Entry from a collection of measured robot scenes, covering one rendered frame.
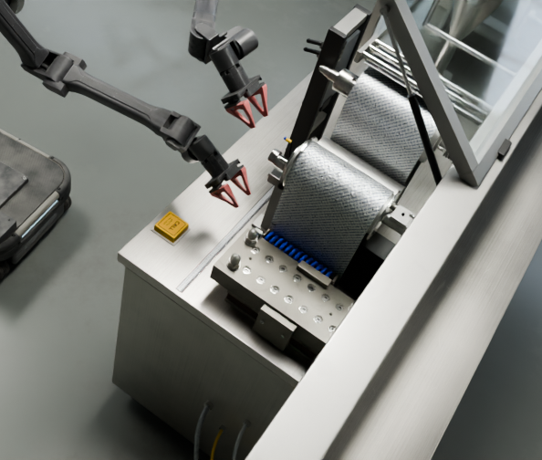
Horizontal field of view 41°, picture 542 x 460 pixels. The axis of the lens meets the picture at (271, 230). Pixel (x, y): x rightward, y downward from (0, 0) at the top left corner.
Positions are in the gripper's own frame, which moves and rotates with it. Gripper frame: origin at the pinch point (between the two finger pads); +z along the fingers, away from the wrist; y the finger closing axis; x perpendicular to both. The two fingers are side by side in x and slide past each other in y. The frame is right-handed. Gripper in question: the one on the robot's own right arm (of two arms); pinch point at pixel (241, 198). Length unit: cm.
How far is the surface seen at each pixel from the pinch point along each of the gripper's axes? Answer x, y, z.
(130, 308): -41.6, 25.7, 8.8
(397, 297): 74, 46, 11
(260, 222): -11.3, -9.1, 11.7
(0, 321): -126, 29, -4
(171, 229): -19.0, 11.3, -3.7
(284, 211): 11.4, 0.4, 7.8
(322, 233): 18.3, 0.5, 17.2
